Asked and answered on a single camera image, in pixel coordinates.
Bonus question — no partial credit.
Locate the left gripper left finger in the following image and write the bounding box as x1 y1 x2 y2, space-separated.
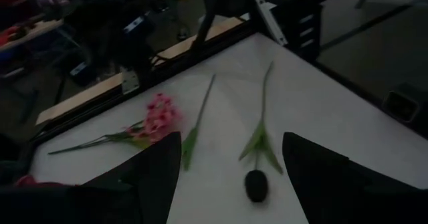
82 131 183 224

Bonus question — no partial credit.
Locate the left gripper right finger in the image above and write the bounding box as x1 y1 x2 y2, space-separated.
282 132 419 224

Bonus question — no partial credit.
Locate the pink flower stem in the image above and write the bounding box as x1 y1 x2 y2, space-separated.
181 73 217 171

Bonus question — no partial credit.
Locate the pink artificial flower spray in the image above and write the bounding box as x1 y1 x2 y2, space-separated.
47 92 184 155

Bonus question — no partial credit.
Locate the black artificial tulip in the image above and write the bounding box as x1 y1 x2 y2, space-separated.
238 61 284 204

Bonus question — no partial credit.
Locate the black drawer unit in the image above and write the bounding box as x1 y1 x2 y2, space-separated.
286 1 324 63

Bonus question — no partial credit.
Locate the black table-level camera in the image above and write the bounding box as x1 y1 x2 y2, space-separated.
382 82 421 124

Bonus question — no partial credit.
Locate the black aluminum table frame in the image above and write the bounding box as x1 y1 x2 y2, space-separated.
29 0 428 141

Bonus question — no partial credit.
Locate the gray metal bracket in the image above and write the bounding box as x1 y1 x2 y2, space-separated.
255 0 289 47

